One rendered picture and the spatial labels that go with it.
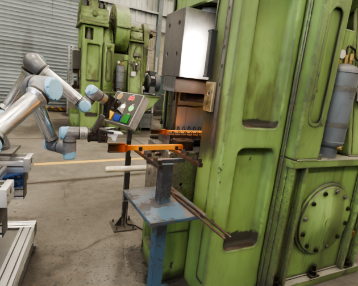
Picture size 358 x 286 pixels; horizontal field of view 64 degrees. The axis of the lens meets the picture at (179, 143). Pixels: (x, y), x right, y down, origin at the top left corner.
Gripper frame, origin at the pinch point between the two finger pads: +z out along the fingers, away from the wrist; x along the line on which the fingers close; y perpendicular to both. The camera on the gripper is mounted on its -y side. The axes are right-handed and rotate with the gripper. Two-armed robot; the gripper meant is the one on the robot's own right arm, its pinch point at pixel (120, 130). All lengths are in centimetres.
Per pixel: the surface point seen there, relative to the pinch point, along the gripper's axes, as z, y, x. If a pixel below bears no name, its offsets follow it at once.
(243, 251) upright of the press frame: 72, 68, 48
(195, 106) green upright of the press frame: 62, -16, -19
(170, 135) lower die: 30.9, 1.4, 7.7
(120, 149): -9.0, 2.6, 36.5
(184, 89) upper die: 38.0, -28.8, 7.6
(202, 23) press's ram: 42, -69, 13
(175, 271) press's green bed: 39, 94, 22
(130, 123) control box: 16.9, 2.1, -37.2
